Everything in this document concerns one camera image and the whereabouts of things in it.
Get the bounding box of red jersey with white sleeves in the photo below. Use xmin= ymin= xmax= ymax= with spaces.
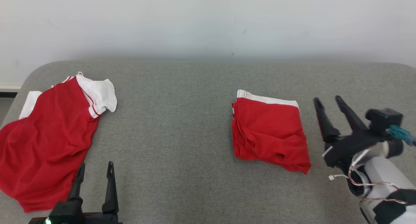
xmin=0 ymin=72 xmax=118 ymax=213

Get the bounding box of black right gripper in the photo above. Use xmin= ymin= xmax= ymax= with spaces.
xmin=313 ymin=95 xmax=391 ymax=168

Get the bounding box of teal connector with black cable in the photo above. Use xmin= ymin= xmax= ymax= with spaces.
xmin=387 ymin=124 xmax=416 ymax=147

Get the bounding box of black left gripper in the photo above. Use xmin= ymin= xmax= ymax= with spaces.
xmin=28 ymin=161 xmax=123 ymax=224

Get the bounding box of grey fabric sofa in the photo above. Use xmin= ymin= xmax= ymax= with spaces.
xmin=0 ymin=60 xmax=416 ymax=224

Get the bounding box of red shorts white waistband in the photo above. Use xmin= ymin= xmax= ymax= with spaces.
xmin=231 ymin=89 xmax=312 ymax=175

